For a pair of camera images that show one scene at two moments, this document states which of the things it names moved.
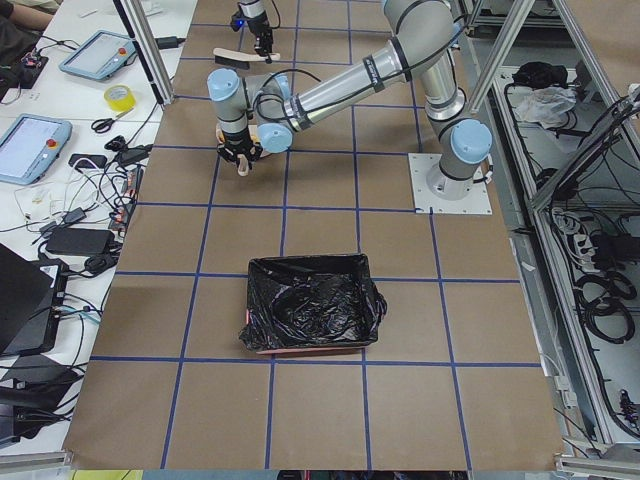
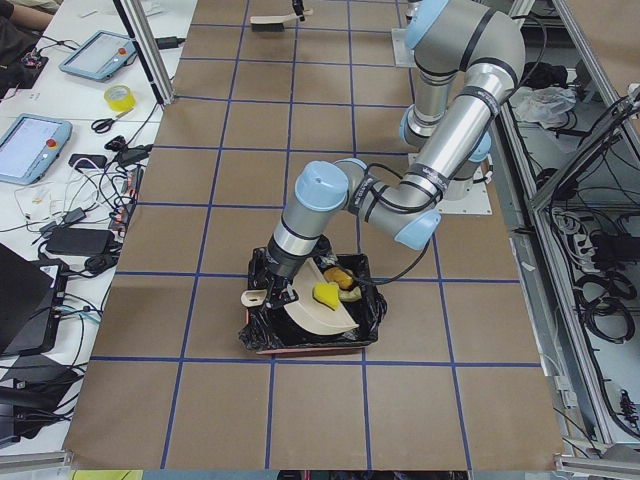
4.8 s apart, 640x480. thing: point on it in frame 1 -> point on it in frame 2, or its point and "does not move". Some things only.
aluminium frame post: [149, 50] does not move
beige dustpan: [243, 164] -> [305, 309]
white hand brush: [239, 59] -> [274, 23]
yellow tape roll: [120, 97] does not move
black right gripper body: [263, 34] -> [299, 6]
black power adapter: [168, 42] does not move
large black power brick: [80, 240] does not move
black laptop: [32, 293] does not move
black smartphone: [100, 161] does not move
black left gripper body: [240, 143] -> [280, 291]
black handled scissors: [104, 125] does not move
